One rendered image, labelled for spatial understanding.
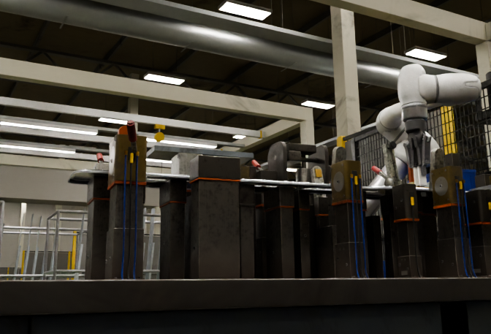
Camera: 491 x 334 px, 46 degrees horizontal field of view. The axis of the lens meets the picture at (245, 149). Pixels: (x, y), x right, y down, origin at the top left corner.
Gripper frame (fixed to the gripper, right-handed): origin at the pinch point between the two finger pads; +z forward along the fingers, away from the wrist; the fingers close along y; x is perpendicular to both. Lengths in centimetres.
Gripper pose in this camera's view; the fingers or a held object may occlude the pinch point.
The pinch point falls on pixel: (419, 177)
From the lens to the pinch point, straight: 215.0
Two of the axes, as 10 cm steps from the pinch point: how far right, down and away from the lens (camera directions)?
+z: 0.2, 9.7, -2.3
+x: -9.3, -0.7, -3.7
